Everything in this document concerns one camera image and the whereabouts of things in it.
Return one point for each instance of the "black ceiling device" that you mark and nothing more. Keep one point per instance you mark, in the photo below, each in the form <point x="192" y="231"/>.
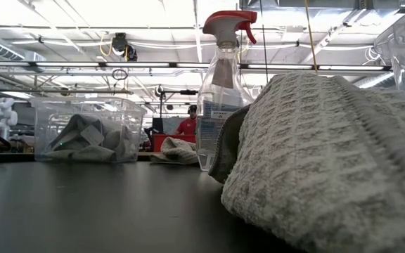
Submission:
<point x="120" y="44"/>

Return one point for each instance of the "person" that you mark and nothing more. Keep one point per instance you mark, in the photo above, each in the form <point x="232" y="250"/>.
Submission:
<point x="187" y="126"/>

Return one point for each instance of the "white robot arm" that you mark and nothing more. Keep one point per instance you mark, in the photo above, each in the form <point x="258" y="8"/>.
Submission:
<point x="4" y="116"/>

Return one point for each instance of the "white waffle microfiber towel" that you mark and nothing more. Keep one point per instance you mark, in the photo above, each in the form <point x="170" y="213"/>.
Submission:
<point x="311" y="168"/>
<point x="179" y="149"/>
<point x="93" y="152"/>

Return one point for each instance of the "long ceiling light bar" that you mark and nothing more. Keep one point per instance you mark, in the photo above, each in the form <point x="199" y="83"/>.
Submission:
<point x="65" y="64"/>

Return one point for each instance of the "glass jar with pink lid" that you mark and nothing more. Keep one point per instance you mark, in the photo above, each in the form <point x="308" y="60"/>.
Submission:
<point x="220" y="98"/>

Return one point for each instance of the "black tripod boom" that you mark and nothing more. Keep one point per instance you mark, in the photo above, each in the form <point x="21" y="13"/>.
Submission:
<point x="185" y="92"/>

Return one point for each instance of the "red box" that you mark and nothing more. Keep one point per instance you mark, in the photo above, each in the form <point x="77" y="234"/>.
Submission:
<point x="159" y="142"/>

